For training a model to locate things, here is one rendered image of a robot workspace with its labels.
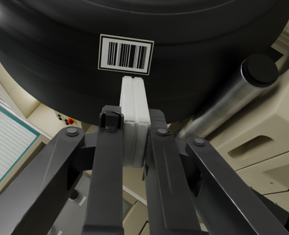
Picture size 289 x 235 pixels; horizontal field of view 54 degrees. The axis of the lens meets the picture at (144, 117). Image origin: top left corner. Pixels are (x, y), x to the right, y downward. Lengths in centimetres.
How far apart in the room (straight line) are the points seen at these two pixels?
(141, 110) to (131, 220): 76
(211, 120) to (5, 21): 32
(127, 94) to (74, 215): 80
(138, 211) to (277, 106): 64
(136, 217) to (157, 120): 75
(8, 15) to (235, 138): 34
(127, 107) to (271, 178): 64
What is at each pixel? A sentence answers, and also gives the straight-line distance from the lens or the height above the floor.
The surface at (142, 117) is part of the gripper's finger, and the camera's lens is 15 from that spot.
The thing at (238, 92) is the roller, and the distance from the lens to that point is 39.
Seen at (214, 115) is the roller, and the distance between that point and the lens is 46.
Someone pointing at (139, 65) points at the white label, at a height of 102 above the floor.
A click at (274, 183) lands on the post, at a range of 79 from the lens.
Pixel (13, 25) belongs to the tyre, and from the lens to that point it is 37.
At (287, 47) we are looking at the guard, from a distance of 98.
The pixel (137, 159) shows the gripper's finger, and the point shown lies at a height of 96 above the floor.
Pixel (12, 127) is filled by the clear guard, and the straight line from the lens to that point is 101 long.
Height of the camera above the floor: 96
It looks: 4 degrees up
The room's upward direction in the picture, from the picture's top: 57 degrees counter-clockwise
